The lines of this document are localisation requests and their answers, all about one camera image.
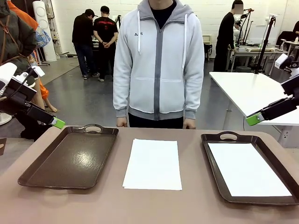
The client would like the man in black long sleeves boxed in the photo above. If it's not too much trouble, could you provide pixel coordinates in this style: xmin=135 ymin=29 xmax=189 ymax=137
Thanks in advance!
xmin=213 ymin=0 xmax=244 ymax=72

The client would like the person's right forearm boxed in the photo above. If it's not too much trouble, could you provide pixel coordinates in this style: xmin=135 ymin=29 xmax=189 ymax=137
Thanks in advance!
xmin=113 ymin=77 xmax=129 ymax=119

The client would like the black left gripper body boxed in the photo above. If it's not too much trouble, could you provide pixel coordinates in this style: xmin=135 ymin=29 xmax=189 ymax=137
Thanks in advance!
xmin=0 ymin=78 xmax=37 ymax=115

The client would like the person's right hand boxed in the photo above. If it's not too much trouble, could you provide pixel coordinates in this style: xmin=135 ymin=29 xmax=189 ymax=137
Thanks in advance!
xmin=116 ymin=116 xmax=128 ymax=128

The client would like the orange garment figure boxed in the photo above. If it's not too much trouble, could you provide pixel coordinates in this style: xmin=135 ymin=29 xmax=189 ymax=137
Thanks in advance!
xmin=7 ymin=0 xmax=58 ymax=113

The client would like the man in red-print black shirt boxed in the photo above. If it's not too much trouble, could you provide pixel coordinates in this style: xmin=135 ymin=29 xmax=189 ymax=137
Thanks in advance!
xmin=93 ymin=6 xmax=119 ymax=83

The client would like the white round stand base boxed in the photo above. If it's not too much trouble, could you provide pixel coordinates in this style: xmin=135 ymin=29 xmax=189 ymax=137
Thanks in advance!
xmin=0 ymin=113 xmax=13 ymax=126

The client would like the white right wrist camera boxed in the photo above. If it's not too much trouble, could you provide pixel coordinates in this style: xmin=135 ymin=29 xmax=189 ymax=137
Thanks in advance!
xmin=275 ymin=53 xmax=299 ymax=70

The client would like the person in grey-white hoodie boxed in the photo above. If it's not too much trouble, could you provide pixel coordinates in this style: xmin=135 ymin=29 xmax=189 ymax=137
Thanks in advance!
xmin=113 ymin=0 xmax=205 ymax=128

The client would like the man in black with cap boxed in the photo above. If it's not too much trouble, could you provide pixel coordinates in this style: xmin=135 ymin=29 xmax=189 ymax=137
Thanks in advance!
xmin=71 ymin=8 xmax=100 ymax=80

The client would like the background work desk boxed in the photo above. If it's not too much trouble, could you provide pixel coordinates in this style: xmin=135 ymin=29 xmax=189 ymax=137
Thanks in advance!
xmin=228 ymin=44 xmax=288 ymax=72

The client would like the person's left hand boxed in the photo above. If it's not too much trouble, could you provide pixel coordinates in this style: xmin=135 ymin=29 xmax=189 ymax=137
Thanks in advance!
xmin=183 ymin=118 xmax=197 ymax=130

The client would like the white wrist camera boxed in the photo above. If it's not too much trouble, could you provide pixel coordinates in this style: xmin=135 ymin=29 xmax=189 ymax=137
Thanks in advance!
xmin=31 ymin=66 xmax=45 ymax=78
xmin=275 ymin=53 xmax=299 ymax=70

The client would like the white tower air conditioner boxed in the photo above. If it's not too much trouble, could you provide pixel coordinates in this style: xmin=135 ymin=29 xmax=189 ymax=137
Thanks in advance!
xmin=32 ymin=0 xmax=58 ymax=62

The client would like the blue patterned cloth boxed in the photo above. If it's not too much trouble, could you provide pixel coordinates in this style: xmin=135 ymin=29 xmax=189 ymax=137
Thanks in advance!
xmin=35 ymin=25 xmax=51 ymax=49

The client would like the black tripod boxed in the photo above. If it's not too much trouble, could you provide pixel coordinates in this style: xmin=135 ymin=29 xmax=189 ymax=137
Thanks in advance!
xmin=254 ymin=14 xmax=278 ymax=75

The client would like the white A4 paper sheet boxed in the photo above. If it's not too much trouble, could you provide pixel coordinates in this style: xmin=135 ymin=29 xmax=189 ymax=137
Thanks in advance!
xmin=122 ymin=139 xmax=183 ymax=191
xmin=207 ymin=142 xmax=293 ymax=197

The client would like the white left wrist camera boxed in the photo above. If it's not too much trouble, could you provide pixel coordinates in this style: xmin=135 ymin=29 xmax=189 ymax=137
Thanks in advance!
xmin=31 ymin=66 xmax=45 ymax=78

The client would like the person's left forearm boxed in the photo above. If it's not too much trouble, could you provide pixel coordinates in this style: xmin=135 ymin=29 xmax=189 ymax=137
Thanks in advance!
xmin=184 ymin=77 xmax=205 ymax=120

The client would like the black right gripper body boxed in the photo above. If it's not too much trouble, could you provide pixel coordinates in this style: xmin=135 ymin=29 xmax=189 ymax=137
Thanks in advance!
xmin=281 ymin=76 xmax=299 ymax=100

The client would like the brown plastic serving tray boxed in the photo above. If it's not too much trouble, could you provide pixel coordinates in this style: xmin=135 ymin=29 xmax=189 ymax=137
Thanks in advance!
xmin=17 ymin=124 xmax=119 ymax=190
xmin=200 ymin=131 xmax=299 ymax=206

